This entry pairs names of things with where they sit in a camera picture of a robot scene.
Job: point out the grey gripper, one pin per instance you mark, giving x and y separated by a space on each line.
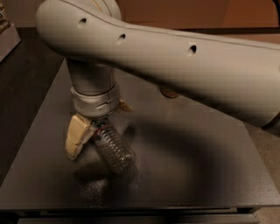
94 105

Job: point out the white box on side table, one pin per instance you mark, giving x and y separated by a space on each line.
9 37

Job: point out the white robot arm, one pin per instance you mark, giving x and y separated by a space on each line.
238 77

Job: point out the clear plastic water bottle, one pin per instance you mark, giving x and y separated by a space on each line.
112 147

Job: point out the brown soda can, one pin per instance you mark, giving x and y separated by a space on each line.
168 93

